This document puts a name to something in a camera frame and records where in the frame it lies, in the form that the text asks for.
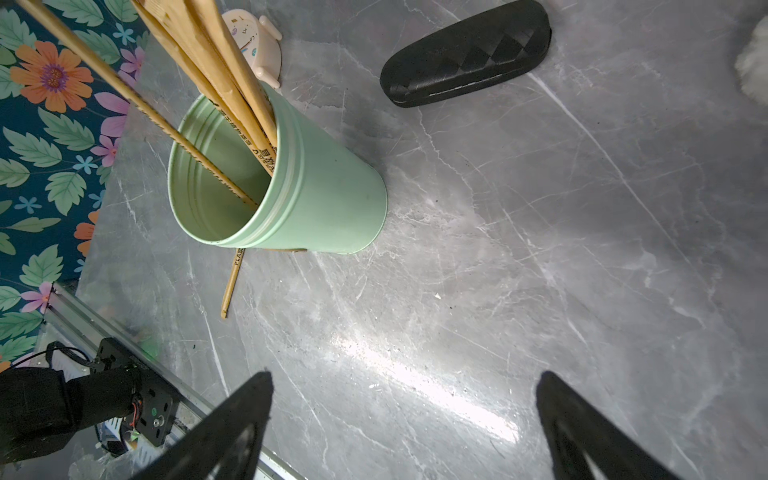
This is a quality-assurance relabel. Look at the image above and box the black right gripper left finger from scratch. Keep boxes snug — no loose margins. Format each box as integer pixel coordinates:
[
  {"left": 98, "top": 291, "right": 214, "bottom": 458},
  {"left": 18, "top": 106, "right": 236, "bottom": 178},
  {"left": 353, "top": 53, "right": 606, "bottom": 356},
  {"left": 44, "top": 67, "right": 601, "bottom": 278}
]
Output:
[{"left": 134, "top": 371, "right": 274, "bottom": 480}]

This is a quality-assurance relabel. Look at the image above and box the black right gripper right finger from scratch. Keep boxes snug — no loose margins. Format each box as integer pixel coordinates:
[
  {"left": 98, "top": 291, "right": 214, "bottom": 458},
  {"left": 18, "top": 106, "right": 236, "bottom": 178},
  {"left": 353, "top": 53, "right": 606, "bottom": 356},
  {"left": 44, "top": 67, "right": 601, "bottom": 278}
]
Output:
[{"left": 536, "top": 371, "right": 677, "bottom": 479}]

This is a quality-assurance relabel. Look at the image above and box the tan paper straw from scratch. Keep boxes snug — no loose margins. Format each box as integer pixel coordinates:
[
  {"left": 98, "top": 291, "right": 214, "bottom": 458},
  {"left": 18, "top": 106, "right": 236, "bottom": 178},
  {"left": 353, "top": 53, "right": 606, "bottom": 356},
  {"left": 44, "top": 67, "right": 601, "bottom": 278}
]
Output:
[
  {"left": 16, "top": 0, "right": 258, "bottom": 209},
  {"left": 220, "top": 248, "right": 245, "bottom": 319}
]

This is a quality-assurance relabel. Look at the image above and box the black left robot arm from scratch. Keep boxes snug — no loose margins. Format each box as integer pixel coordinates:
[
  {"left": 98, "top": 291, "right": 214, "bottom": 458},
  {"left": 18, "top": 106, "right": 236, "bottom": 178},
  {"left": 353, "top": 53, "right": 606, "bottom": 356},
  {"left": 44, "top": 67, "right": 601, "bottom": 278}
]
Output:
[{"left": 1, "top": 367, "right": 141, "bottom": 464}]

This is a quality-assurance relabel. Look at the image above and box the bundle of paper straws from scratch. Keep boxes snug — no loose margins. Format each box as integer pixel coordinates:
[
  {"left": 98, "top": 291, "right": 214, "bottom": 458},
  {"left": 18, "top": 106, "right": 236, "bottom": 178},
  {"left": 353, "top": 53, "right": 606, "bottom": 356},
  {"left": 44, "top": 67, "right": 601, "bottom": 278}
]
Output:
[{"left": 133, "top": 1, "right": 278, "bottom": 175}]

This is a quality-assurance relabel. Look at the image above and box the light green metal cup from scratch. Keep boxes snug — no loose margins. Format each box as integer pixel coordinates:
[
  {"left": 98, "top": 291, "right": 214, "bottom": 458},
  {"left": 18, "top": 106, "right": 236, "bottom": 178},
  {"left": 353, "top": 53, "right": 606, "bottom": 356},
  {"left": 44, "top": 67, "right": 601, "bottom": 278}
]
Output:
[{"left": 168, "top": 87, "right": 388, "bottom": 254}]

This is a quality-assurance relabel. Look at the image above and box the round beige kitchen timer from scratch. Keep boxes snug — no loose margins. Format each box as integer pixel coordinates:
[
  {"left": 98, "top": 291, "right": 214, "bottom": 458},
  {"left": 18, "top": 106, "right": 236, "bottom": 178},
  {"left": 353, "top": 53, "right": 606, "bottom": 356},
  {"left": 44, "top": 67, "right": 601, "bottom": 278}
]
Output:
[{"left": 222, "top": 9, "right": 282, "bottom": 89}]

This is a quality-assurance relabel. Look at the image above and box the white plush toy blue shirt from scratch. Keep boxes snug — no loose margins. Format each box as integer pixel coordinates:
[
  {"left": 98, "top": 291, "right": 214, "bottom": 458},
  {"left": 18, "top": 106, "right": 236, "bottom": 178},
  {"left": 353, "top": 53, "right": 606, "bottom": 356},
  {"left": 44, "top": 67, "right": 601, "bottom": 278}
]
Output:
[{"left": 735, "top": 16, "right": 768, "bottom": 106}]

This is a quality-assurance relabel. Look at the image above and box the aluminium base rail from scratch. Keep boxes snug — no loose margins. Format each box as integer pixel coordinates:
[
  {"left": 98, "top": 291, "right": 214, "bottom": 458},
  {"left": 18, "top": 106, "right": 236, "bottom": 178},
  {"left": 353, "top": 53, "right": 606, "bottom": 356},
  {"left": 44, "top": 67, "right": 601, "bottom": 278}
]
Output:
[{"left": 44, "top": 284, "right": 300, "bottom": 479}]

